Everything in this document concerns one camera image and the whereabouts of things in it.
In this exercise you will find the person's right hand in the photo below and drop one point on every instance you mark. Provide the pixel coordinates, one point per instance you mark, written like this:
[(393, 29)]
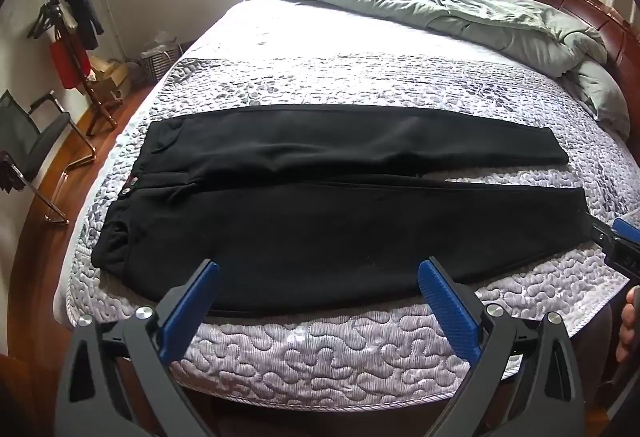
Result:
[(627, 322)]

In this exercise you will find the grey quilted bed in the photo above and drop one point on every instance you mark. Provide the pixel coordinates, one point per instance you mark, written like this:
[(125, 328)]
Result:
[(310, 67)]

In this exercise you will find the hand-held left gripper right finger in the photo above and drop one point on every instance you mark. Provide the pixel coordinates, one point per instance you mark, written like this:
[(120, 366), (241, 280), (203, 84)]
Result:
[(447, 312)]

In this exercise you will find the pale green duvet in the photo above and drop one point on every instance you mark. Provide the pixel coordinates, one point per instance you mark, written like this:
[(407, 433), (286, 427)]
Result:
[(480, 17)]

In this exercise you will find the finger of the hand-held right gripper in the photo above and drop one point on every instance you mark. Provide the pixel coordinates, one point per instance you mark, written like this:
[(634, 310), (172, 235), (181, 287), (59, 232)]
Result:
[(627, 229)]

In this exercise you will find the black pants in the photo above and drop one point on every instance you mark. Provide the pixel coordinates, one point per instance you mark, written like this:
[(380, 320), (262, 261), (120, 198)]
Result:
[(320, 227)]

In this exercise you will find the red-brown wooden headboard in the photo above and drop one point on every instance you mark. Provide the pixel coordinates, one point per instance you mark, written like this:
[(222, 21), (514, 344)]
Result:
[(600, 17)]

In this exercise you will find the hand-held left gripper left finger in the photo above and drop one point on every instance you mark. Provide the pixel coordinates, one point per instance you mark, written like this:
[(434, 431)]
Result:
[(182, 314)]

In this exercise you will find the black mesh office chair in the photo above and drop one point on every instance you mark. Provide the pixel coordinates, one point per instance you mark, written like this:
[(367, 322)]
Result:
[(35, 137)]

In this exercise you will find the cardboard box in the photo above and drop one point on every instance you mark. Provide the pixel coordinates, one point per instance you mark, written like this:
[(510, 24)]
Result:
[(107, 77)]

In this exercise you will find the red hanging garment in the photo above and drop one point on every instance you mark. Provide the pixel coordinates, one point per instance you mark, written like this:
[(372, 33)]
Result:
[(67, 62)]

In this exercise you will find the wooden coat rack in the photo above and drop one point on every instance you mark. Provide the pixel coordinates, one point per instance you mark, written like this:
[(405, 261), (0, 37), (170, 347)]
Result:
[(82, 82)]

